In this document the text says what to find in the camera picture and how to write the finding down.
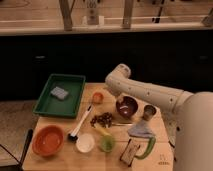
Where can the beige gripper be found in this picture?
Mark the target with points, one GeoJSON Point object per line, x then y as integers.
{"type": "Point", "coordinates": [120, 99]}

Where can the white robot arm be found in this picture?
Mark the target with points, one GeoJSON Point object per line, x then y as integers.
{"type": "Point", "coordinates": [194, 134]}

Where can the dark brown bowl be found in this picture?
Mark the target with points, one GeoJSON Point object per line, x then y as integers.
{"type": "Point", "coordinates": [127, 107]}

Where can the red orange bowl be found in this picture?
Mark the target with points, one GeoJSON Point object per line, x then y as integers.
{"type": "Point", "coordinates": [48, 141]}

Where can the small metal cup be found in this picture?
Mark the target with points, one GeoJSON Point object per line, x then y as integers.
{"type": "Point", "coordinates": [149, 112]}

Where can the grey folded cloth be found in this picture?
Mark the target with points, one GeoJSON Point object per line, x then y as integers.
{"type": "Point", "coordinates": [141, 130]}

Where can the green plastic tray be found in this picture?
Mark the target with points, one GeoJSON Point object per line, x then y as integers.
{"type": "Point", "coordinates": [49, 106]}

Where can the grey blue sponge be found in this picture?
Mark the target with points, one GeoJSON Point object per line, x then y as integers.
{"type": "Point", "coordinates": [59, 93]}

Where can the green measuring cup yellow handle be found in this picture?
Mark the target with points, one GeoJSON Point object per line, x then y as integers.
{"type": "Point", "coordinates": [107, 141]}

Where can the white handled dish brush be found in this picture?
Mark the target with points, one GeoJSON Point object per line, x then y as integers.
{"type": "Point", "coordinates": [72, 136]}

